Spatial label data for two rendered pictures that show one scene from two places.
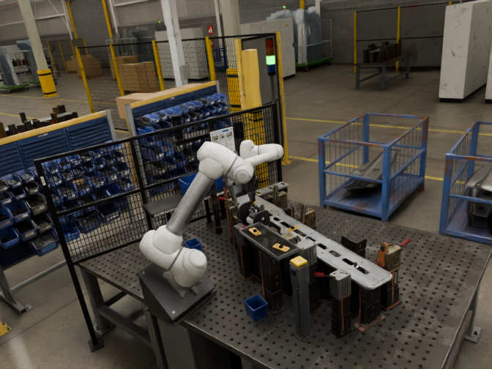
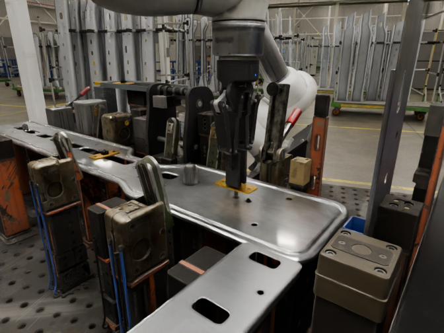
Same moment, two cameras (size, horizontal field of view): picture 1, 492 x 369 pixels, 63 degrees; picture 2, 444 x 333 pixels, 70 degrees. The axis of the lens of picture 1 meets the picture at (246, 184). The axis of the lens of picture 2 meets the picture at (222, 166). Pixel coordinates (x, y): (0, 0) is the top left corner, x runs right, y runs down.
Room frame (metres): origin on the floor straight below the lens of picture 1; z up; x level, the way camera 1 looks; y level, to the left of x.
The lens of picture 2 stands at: (3.17, -0.29, 1.28)
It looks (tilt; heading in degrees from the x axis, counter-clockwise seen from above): 19 degrees down; 157
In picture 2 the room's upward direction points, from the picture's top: straight up
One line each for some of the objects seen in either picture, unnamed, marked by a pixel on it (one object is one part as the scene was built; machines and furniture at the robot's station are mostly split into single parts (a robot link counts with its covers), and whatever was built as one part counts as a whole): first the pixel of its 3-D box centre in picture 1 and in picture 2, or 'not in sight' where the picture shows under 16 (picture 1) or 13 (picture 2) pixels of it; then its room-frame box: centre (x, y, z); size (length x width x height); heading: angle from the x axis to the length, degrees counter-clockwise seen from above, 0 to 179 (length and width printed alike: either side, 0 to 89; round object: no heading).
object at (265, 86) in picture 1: (263, 108); not in sight; (5.77, -0.38, 1.00); 1.04 x 0.14 x 2.00; 139
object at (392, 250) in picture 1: (388, 276); not in sight; (1.81, -0.71, 0.88); 0.15 x 0.11 x 0.36; 119
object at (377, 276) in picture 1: (296, 230); (98, 155); (2.21, -0.28, 1.00); 1.38 x 0.22 x 0.02; 29
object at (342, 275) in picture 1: (340, 303); (65, 147); (1.63, -0.40, 0.88); 0.11 x 0.10 x 0.36; 119
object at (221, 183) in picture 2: not in sight; (235, 184); (2.63, -0.03, 1.03); 0.08 x 0.04 x 0.01; 29
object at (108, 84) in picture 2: (267, 239); (142, 86); (1.86, -0.08, 1.16); 0.37 x 0.14 x 0.02; 29
